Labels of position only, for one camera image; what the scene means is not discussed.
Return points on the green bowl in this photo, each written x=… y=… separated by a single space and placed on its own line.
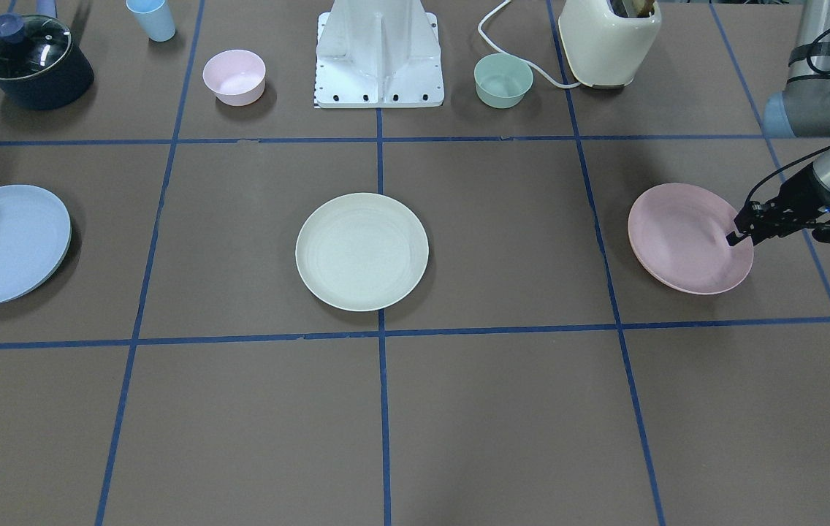
x=501 y=80

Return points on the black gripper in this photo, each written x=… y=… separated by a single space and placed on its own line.
x=799 y=196

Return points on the dark blue pot with lid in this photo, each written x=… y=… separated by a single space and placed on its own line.
x=41 y=64

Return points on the pink bowl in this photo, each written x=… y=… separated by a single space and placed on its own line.
x=236 y=77

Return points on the blue plate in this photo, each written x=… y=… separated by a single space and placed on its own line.
x=35 y=234

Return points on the pink plate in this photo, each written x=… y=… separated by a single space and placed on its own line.
x=679 y=233

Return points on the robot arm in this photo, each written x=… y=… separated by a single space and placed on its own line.
x=802 y=109

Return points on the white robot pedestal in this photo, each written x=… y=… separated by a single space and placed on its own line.
x=378 y=55

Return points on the cream plate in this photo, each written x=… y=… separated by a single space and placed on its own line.
x=362 y=252

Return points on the cream toaster with bread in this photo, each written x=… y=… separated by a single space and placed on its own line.
x=605 y=42

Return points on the blue cup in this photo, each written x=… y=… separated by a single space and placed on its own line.
x=154 y=18

